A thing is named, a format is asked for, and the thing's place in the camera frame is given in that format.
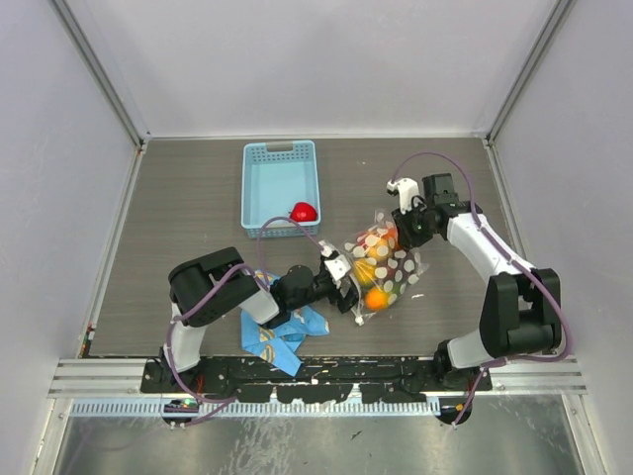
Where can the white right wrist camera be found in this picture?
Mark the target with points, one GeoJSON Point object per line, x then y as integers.
{"type": "Point", "coordinates": [406, 189]}

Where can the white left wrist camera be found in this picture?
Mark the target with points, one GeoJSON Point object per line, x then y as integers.
{"type": "Point", "coordinates": [336, 264]}

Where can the aluminium frame rail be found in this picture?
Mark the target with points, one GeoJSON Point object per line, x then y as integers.
{"type": "Point", "coordinates": [97, 378]}

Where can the yellow fake lemon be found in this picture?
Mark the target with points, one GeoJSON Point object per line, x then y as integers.
{"type": "Point", "coordinates": [364, 272]}

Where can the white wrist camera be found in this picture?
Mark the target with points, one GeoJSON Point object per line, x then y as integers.
{"type": "Point", "coordinates": [336, 264]}
{"type": "Point", "coordinates": [406, 189]}

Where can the clear polka dot zip bag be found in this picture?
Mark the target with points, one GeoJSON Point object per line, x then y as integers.
{"type": "Point", "coordinates": [396, 269]}

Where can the red fake apple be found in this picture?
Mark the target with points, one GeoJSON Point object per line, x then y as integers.
{"type": "Point", "coordinates": [303, 212]}

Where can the orange fake fruit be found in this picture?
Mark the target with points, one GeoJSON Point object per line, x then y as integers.
{"type": "Point", "coordinates": [376, 299]}

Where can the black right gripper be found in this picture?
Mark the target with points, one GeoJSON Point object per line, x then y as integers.
{"type": "Point", "coordinates": [406, 237]}

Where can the white slotted cable duct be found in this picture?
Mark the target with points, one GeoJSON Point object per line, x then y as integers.
{"type": "Point", "coordinates": [159, 407]}

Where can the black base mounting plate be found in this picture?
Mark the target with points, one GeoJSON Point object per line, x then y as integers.
{"type": "Point", "coordinates": [389, 379]}

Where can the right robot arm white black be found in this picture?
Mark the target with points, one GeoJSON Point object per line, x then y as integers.
{"type": "Point", "coordinates": [521, 311]}

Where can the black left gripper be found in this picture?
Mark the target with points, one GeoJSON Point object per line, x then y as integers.
{"type": "Point", "coordinates": [343, 301]}

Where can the blue patterned cloth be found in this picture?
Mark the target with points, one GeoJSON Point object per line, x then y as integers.
{"type": "Point", "coordinates": [274, 334]}

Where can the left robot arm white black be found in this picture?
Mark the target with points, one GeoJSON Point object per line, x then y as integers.
{"type": "Point", "coordinates": [205, 289]}

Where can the light blue plastic basket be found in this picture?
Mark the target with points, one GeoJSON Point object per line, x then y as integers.
{"type": "Point", "coordinates": [275, 178]}

